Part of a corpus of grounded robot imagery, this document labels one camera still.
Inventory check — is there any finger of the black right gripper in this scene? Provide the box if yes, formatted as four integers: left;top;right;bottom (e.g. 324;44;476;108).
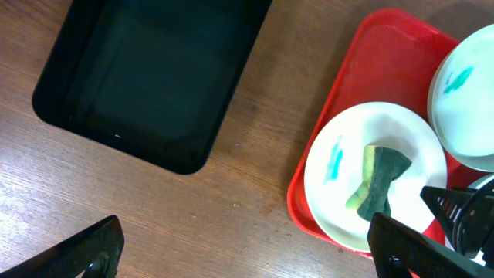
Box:
421;185;493;247

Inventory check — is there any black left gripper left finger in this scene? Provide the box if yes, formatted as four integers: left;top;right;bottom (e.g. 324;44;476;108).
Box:
1;215;124;278

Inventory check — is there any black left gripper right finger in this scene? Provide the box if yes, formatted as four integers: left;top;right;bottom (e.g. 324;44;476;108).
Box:
367;213;493;278

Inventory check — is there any yellow green sponge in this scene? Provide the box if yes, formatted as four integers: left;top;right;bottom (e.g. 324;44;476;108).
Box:
345;145;412;222

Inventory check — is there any white plate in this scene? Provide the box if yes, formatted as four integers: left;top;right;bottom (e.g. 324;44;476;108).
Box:
304;102;448;253

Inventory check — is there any light green plate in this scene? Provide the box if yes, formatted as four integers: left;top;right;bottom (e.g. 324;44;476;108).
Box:
427;25;493;172

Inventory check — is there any red plastic tray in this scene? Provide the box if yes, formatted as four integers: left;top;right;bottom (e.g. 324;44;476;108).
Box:
287;8;483;257

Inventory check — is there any black rectangular water tray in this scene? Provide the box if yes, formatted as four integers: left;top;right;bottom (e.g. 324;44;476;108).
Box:
32;0;270;175

